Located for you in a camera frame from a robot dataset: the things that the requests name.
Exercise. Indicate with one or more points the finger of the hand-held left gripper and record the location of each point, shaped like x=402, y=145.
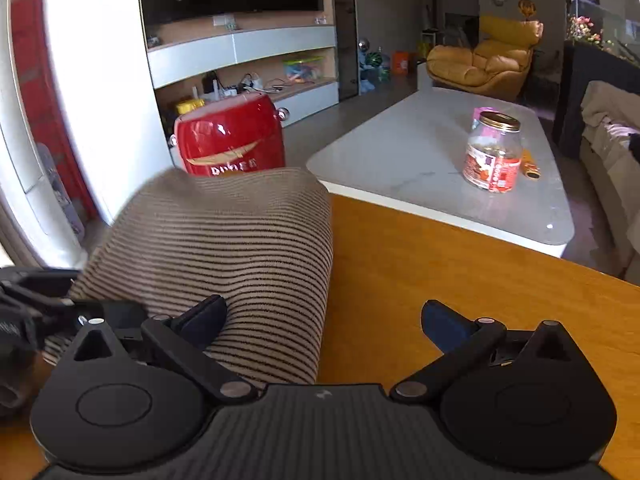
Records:
x=35, y=282
x=122, y=312

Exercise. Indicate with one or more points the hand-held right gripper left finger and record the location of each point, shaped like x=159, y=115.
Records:
x=205, y=317

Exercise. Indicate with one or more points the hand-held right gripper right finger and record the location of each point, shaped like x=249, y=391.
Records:
x=445, y=327

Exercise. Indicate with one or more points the striped knit shirt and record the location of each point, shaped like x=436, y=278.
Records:
x=225, y=240

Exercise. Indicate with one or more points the white coffee table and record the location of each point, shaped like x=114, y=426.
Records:
x=400, y=160

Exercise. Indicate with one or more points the clear jar with gold lid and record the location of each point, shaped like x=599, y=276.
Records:
x=492, y=160

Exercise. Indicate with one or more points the orange remote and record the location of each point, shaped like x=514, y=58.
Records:
x=530, y=165

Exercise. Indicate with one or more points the yellow shelf item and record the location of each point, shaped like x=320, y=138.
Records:
x=190, y=106

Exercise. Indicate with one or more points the grey sofa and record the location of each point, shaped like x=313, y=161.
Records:
x=615, y=190

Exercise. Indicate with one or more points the black shelf item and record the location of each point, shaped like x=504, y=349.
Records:
x=210, y=82

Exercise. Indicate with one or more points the black garment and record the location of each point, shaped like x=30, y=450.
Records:
x=635, y=146

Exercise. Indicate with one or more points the yellow armchair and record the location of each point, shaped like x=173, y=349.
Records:
x=480, y=65

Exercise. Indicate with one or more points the clear box of toys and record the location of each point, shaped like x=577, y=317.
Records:
x=302, y=70

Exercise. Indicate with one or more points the orange bucket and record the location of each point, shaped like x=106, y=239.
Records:
x=401, y=62

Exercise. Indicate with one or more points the white tv shelf unit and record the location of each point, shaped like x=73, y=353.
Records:
x=250, y=47

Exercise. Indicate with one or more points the green ball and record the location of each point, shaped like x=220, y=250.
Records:
x=376, y=60

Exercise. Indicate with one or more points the beige blanket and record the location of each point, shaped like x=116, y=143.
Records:
x=607, y=102

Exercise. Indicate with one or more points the silver ball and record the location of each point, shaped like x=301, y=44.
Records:
x=365, y=43

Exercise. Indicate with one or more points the glass fish tank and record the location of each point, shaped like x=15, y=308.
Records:
x=615, y=25

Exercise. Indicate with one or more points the yellow wall sign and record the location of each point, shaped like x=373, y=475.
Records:
x=526, y=7

